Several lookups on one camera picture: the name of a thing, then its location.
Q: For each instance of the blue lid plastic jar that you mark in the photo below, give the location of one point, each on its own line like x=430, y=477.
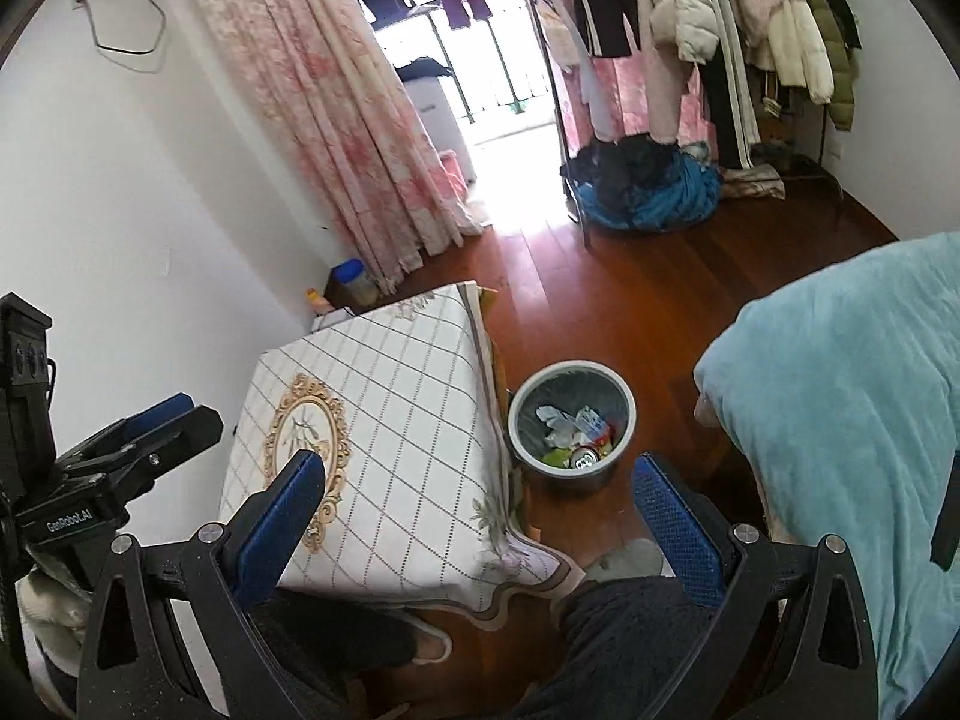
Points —
x=352, y=286

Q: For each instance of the green packet in bin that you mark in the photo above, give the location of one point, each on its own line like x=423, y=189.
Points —
x=558, y=458

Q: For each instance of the grey slipper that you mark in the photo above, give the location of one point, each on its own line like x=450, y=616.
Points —
x=635, y=559

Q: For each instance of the orange cap bottle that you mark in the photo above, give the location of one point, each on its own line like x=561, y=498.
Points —
x=321, y=307

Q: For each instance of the white torn cardboard box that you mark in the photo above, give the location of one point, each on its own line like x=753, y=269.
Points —
x=565, y=430

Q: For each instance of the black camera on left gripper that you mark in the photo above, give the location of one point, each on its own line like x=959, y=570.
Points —
x=28, y=452

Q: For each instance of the white patterned tablecloth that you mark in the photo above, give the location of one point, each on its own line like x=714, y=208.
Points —
x=420, y=500

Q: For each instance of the red cola can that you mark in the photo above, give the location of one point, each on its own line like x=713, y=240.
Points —
x=584, y=457

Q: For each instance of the pink floral curtain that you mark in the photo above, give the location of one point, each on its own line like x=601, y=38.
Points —
x=337, y=107

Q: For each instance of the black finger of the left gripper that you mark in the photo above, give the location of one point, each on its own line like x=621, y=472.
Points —
x=165, y=448
x=173, y=407

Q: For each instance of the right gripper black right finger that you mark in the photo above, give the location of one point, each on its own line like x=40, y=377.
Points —
x=789, y=635

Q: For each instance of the hanging clothes rack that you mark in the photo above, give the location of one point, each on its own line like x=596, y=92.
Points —
x=721, y=79

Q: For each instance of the blue clothes pile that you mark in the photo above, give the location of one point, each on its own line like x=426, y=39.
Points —
x=639, y=185

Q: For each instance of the light blue blanket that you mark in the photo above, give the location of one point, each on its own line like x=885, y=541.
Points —
x=841, y=390

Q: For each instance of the white round trash bin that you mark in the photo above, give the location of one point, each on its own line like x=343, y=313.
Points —
x=568, y=385

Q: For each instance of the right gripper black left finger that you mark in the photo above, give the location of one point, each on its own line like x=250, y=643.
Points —
x=134, y=661

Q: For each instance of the person dark trouser leg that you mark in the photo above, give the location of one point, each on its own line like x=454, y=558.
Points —
x=623, y=641

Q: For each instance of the red blue milk carton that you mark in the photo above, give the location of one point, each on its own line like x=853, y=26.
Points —
x=599, y=435

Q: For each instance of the white appliance on balcony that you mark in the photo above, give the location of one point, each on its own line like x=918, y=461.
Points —
x=423, y=80

